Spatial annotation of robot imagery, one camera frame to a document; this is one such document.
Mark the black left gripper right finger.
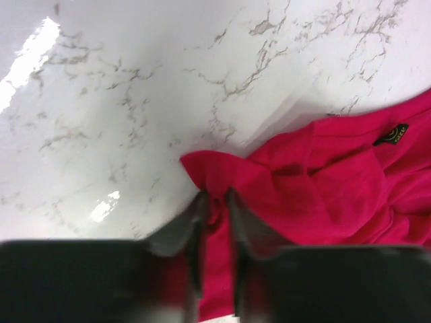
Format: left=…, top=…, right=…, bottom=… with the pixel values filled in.
left=226, top=190, right=430, bottom=322

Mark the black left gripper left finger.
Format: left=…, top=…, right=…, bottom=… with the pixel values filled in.
left=1, top=192, right=209, bottom=322

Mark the crimson red t-shirt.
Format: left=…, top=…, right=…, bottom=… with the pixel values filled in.
left=180, top=92, right=430, bottom=321

